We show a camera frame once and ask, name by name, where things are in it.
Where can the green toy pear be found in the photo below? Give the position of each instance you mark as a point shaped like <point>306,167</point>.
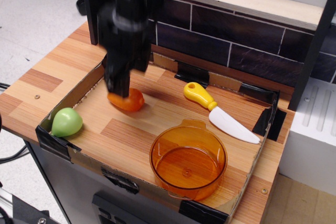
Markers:
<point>66,122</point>

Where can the white grooved block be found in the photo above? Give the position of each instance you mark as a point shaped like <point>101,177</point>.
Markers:
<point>309,153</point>

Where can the black caster wheel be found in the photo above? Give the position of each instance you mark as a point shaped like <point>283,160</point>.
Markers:
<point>81,7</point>

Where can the dark brick backsplash panel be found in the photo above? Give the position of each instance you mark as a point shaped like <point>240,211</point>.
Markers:
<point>247,43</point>

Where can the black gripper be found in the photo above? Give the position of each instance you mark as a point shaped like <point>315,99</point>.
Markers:
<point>128,47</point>

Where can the transparent orange plastic pot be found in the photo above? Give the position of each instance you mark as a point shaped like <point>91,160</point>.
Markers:
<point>188,160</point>

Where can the black equipment bottom left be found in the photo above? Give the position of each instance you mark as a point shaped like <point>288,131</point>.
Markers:
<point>15,210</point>

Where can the black vertical post right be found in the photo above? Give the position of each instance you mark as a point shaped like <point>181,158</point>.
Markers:
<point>312,54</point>

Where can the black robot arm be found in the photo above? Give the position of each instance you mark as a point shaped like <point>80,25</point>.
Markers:
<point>137,9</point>

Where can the cardboard fence with black tape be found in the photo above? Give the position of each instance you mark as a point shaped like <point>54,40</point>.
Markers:
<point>106,163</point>

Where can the orange toy carrot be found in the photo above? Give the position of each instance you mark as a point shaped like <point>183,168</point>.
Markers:
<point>132,103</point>

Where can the yellow handled toy knife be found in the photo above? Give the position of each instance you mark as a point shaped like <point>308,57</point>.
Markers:
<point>195,92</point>

